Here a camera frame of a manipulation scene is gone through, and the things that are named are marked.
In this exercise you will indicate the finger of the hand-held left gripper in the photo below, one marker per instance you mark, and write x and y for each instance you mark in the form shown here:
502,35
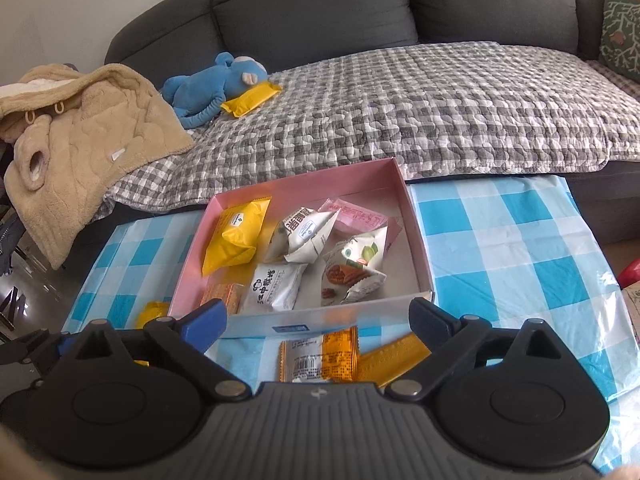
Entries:
64,345

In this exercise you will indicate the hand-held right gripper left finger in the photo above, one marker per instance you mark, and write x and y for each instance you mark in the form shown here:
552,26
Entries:
205,325

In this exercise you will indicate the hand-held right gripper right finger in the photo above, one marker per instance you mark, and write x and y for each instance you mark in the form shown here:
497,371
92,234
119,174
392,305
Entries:
430,322

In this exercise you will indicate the small orange snack packet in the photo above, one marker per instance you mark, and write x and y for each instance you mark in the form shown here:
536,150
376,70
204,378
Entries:
225,296

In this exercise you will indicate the long yellow snack packet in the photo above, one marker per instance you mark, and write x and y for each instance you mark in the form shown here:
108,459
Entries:
152,312

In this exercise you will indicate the gold snack bar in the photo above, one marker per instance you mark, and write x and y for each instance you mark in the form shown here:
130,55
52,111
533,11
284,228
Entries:
390,362

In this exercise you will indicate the pink cardboard box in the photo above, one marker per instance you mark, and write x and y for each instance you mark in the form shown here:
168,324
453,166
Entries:
360,317

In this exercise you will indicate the white packet with monkey print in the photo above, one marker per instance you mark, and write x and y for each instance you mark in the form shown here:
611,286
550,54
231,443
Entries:
275,287

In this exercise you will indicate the white packet with green nuts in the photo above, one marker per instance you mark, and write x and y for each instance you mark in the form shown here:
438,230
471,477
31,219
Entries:
350,275

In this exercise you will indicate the square yellow snack packet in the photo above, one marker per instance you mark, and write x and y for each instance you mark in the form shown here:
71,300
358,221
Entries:
235,235

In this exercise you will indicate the orange and white snack packet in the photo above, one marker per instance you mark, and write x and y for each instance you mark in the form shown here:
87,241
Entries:
320,360

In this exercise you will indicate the pink snack packet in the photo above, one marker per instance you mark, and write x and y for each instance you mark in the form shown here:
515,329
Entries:
357,215

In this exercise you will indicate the white nut packet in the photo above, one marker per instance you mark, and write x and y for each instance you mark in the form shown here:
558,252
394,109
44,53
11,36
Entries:
305,235

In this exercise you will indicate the blue checkered tablecloth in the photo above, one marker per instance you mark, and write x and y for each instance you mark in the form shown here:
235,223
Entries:
500,260

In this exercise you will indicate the red plastic stool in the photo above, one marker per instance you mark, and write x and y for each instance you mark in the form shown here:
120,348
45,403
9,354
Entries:
632,272

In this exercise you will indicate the grey checkered quilt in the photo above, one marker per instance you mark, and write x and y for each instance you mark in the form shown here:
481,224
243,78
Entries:
425,110

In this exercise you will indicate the beige fleece jacket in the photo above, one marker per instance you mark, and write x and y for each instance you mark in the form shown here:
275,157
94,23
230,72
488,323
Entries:
90,130

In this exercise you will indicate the blue plush toy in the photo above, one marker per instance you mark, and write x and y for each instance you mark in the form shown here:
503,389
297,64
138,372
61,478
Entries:
200,87

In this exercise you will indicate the beige sofa cover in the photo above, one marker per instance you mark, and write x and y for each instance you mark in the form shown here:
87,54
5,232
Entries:
620,80

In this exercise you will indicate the dark grey sofa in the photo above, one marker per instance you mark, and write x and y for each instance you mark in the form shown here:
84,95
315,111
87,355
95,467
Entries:
310,10

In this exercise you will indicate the green patterned cushion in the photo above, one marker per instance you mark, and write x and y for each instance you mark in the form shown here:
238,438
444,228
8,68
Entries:
622,30

